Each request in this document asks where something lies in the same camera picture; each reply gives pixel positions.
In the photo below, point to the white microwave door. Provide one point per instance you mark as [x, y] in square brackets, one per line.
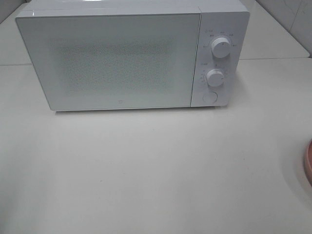
[113, 62]

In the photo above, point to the white microwave oven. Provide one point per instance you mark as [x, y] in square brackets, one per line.
[217, 18]

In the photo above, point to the pink round plate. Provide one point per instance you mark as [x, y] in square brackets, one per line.
[308, 162]

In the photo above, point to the white dial knob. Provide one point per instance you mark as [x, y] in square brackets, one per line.
[220, 47]
[215, 78]

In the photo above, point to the round white door button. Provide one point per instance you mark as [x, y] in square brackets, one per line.
[210, 97]

